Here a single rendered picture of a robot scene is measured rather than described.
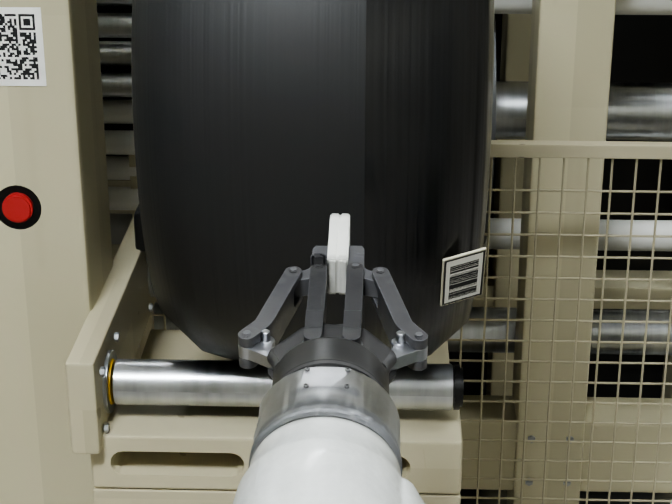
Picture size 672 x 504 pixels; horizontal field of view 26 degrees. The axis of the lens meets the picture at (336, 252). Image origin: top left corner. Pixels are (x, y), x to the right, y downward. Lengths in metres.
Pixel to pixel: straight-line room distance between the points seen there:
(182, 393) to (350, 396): 0.57
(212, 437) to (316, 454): 0.62
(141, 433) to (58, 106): 0.32
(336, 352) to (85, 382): 0.52
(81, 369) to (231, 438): 0.16
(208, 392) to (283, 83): 0.37
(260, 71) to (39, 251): 0.39
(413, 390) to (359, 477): 0.62
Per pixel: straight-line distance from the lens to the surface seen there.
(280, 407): 0.86
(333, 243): 1.06
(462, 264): 1.24
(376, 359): 0.92
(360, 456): 0.80
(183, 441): 1.42
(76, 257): 1.46
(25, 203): 1.44
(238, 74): 1.17
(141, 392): 1.42
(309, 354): 0.91
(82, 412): 1.40
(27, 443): 1.56
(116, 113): 1.83
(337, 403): 0.85
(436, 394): 1.40
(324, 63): 1.16
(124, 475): 1.44
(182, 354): 1.71
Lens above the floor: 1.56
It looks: 22 degrees down
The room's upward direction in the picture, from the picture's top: straight up
